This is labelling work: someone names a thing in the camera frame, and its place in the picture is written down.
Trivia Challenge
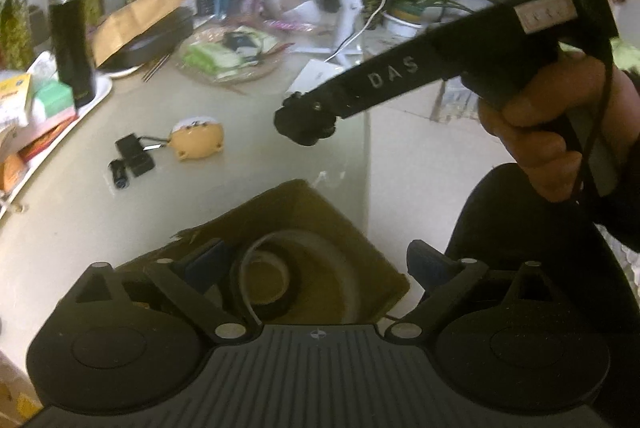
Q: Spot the thin brown tape ring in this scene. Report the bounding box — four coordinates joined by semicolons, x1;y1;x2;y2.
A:
232;229;362;326

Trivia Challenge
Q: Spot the small black cylinder plug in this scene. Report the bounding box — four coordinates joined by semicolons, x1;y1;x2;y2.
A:
108;159;129;189

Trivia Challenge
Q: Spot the small black rectangular box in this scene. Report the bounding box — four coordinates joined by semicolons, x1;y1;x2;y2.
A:
115;134;155;177

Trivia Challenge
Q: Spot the yellow dog earbud case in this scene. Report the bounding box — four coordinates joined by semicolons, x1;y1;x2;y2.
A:
167;116;224;161

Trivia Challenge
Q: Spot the person's right hand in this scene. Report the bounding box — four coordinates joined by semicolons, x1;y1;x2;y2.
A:
476;52;640;205

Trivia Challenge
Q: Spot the open cardboard box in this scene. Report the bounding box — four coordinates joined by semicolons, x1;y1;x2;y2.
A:
117;180;410;325

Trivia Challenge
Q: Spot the green tissue pack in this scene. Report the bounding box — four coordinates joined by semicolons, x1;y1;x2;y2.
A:
30;81;75;123

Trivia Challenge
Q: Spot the glass snack dish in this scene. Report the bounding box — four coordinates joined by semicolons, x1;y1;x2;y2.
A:
175;24;292;84

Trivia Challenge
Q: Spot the white power bank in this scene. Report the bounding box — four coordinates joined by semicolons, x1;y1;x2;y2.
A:
286;59;344;95

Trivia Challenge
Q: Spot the black zip case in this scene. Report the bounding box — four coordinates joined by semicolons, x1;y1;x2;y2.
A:
100;6;194;71

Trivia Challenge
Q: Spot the yellow white box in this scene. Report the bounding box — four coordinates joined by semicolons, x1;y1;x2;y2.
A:
0;70;32;128

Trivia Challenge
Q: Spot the brown paper envelope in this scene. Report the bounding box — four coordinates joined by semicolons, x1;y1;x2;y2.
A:
92;0;183;67

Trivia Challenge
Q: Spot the white serving tray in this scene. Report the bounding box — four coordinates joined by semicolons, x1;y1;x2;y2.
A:
0;52;114;221

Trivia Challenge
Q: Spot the black thermos bottle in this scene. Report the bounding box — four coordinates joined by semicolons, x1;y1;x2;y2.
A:
48;0;96;109

